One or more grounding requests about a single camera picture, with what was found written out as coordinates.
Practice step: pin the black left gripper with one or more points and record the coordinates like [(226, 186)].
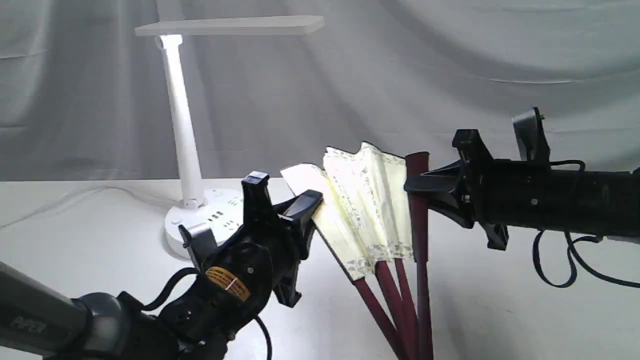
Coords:
[(262, 257)]

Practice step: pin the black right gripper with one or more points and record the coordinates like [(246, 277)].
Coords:
[(435, 190)]

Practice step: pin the folding paper fan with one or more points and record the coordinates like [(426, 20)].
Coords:
[(364, 220)]

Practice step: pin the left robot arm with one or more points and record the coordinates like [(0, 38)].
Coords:
[(98, 326)]

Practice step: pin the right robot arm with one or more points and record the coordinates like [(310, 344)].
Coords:
[(498, 193)]

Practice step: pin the white desk lamp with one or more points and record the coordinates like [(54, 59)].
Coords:
[(216, 209)]

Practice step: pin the grey backdrop cloth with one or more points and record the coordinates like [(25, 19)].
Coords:
[(84, 98)]

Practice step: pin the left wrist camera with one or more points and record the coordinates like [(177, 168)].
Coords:
[(201, 245)]

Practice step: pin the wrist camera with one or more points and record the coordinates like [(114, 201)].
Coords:
[(201, 245), (530, 137)]

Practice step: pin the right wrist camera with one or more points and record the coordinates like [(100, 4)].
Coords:
[(530, 137)]

